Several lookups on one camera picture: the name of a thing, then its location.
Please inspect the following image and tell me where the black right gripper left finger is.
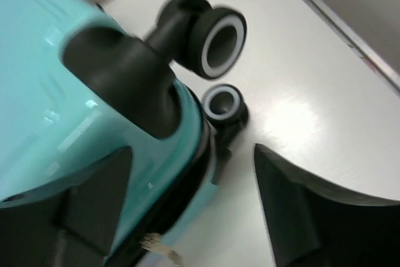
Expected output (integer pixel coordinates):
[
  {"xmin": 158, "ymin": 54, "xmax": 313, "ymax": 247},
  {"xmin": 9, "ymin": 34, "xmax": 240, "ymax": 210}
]
[{"xmin": 1, "ymin": 146, "xmax": 133, "ymax": 266}]

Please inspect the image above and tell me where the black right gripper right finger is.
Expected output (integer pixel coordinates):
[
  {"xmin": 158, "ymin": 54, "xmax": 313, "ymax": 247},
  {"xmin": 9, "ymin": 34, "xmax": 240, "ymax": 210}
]
[{"xmin": 253, "ymin": 144, "xmax": 399, "ymax": 266}]

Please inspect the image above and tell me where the pink and teal suitcase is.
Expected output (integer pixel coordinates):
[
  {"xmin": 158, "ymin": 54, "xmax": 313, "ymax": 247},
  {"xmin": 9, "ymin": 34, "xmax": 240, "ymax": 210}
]
[{"xmin": 1, "ymin": 0, "xmax": 249, "ymax": 266}]

